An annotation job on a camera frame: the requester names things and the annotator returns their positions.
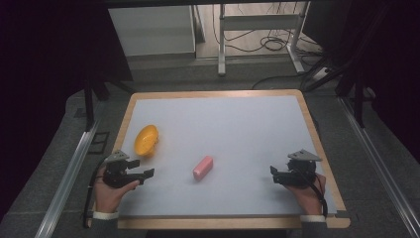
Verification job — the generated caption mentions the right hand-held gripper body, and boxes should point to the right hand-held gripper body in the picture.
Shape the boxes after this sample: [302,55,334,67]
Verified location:
[276,149,323,189]

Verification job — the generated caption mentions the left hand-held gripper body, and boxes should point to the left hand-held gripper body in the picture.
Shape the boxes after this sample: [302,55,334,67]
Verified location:
[102,150,145,189]

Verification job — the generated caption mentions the person's left hand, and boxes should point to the person's left hand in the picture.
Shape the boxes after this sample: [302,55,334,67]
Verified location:
[93,166,141,214]

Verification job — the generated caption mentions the person's right hand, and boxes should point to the person's right hand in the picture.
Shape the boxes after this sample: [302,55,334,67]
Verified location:
[284,173,328,216]

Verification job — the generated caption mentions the yellow plastic bowl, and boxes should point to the yellow plastic bowl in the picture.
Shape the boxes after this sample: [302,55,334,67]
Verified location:
[133,124,160,158]

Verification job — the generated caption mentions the white table mat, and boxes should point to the white table mat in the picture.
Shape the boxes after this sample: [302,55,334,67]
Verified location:
[118,95,339,218]

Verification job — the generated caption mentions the pink soap bar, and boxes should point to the pink soap bar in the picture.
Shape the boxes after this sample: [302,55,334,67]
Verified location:
[192,155,215,182]

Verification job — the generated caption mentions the black metal stand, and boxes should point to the black metal stand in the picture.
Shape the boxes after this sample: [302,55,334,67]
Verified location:
[82,74,111,133]
[335,65,377,129]

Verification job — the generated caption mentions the white cabinet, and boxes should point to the white cabinet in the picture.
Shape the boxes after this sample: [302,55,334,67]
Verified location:
[108,5,197,58]

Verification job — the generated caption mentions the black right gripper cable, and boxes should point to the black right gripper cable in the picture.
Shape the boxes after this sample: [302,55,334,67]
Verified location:
[294,168,329,219]

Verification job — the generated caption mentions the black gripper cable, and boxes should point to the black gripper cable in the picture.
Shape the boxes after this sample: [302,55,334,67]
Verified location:
[82,158,107,229]
[294,168,329,219]

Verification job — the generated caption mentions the black floor bracket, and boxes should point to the black floor bracket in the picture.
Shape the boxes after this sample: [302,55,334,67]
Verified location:
[87,131,111,155]

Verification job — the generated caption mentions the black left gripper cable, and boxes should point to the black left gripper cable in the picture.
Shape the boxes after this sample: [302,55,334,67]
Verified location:
[82,158,107,229]

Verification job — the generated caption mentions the aluminium rail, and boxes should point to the aluminium rail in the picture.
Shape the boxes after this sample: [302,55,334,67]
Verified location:
[338,96,420,238]
[34,119,101,238]

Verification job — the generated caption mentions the black floor cables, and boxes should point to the black floor cables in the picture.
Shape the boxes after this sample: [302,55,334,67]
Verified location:
[211,2,331,91]

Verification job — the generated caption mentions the white metal desk frame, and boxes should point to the white metal desk frame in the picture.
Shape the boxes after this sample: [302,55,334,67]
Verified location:
[217,2,312,77]

